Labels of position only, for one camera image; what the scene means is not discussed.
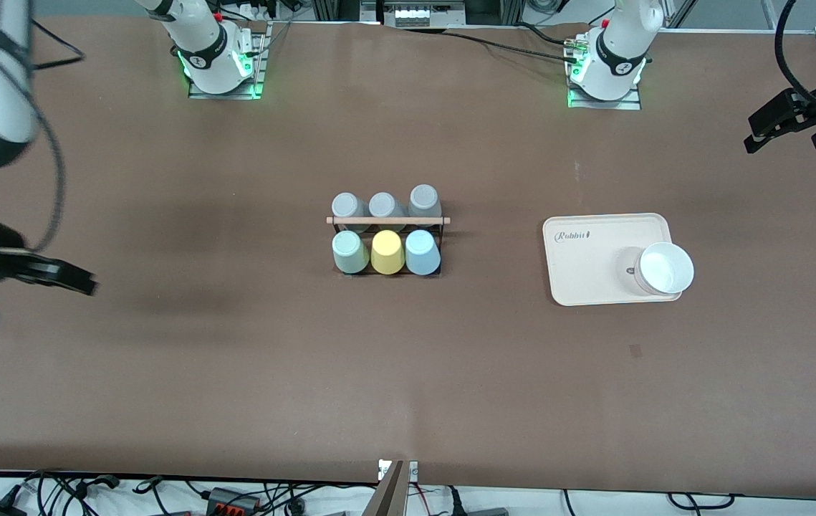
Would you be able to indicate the grey plastic cup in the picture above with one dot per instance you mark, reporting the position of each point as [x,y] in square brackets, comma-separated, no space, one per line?
[424,198]
[347,206]
[383,205]

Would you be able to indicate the black power plug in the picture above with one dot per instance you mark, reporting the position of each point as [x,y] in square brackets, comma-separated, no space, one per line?
[479,512]

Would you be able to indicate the black aluminium frame post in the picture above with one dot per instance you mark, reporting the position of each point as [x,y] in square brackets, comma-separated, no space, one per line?
[336,8]

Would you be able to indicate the white mount bracket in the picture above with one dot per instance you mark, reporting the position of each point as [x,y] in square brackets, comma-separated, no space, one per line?
[413,471]

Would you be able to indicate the light blue plastic cup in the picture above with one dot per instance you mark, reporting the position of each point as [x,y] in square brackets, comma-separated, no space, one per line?
[422,254]

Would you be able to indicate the white power strip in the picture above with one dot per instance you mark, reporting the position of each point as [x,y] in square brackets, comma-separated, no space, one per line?
[422,14]

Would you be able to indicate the mint green plastic cup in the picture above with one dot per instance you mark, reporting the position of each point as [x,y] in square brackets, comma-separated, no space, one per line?
[350,254]

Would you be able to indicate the white bowl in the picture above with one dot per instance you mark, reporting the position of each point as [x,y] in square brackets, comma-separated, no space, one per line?
[665,269]

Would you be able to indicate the yellow plastic cup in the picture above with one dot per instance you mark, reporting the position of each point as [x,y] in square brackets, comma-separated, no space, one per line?
[387,254]

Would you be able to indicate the red black connector block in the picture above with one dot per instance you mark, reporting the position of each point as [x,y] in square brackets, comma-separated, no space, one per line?
[225,498]

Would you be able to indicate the beige plastic tray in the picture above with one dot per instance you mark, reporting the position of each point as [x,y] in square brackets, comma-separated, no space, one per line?
[587,279]

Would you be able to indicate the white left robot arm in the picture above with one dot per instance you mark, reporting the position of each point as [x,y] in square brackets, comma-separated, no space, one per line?
[619,43]

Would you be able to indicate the grey camera mount bar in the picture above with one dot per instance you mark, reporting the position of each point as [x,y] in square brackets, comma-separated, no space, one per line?
[387,498]

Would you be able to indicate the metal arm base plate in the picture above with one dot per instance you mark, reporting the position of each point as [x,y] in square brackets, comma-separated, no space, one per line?
[630,104]
[225,94]

